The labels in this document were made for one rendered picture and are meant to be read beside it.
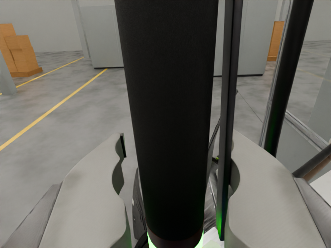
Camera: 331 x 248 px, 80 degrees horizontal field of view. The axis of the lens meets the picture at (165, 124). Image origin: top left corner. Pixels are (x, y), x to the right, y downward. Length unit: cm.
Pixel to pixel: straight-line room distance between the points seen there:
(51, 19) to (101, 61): 685
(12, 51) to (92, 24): 271
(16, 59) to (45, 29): 622
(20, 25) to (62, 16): 258
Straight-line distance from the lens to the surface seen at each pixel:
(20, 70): 842
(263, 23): 592
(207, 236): 21
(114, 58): 753
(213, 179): 63
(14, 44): 823
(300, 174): 28
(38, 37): 1469
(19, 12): 1501
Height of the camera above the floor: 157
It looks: 28 degrees down
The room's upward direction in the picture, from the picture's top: 3 degrees counter-clockwise
